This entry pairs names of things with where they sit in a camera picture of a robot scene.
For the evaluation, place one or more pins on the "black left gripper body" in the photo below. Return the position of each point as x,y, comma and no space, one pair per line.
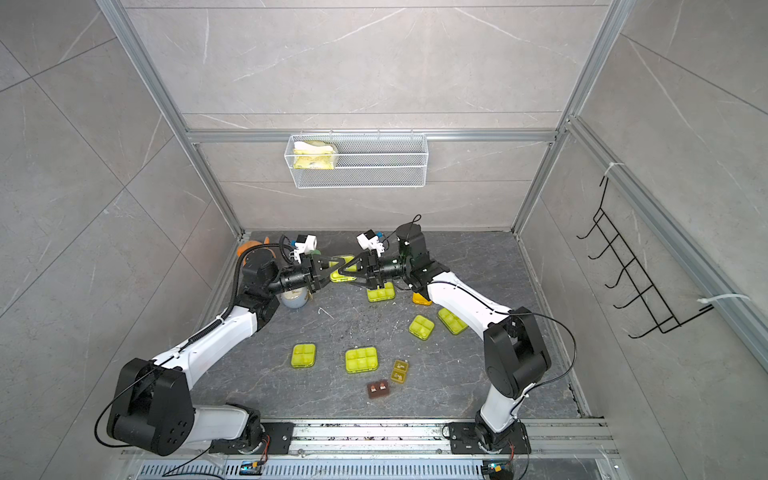
296,278

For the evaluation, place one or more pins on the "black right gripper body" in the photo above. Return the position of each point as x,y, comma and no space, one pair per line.
395,268

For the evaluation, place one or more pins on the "small green pillbox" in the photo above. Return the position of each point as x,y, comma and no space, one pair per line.
341,275
421,327
303,355

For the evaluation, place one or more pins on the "amber pillbox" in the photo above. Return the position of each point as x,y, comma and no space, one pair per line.
419,299

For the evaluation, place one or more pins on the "large green six-cell pillbox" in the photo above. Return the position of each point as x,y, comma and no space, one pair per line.
361,360

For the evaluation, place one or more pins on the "yellow small pillbox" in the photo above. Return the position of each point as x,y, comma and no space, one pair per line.
399,371

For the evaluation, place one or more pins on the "brown small pillbox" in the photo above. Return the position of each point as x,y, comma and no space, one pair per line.
378,389

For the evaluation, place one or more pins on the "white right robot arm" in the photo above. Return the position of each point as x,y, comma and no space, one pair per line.
515,354

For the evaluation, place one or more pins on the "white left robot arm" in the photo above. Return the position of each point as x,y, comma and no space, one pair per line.
152,408

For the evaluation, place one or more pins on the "grey alarm clock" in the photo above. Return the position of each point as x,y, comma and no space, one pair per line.
295,299

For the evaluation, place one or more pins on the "orange plush toy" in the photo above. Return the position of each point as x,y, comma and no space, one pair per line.
250,243

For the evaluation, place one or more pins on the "yellow packet in basket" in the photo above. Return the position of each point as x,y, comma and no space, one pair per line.
314,155

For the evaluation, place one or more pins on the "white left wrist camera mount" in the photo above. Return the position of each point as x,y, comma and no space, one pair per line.
305,244

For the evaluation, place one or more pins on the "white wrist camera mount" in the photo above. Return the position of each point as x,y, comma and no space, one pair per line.
371,241
305,244

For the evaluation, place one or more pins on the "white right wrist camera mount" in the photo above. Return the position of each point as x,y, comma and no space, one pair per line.
371,241

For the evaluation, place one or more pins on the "white wire wall basket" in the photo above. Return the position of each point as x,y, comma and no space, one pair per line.
366,160

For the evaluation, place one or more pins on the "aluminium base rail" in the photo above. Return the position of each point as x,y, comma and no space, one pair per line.
398,449

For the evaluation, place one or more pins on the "black wall hook rack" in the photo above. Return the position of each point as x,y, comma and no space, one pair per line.
634,274

